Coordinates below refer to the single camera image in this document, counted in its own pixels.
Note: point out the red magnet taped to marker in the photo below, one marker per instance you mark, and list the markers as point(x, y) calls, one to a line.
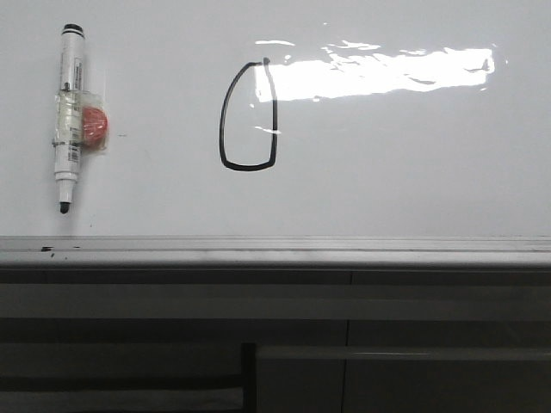
point(95, 122)

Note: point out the white whiteboard marker pen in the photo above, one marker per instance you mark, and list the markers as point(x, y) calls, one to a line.
point(68, 139)

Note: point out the white whiteboard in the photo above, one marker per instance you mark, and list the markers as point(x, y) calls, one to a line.
point(286, 118)

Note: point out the aluminium whiteboard tray rail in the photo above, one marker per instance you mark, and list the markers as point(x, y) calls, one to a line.
point(273, 252)

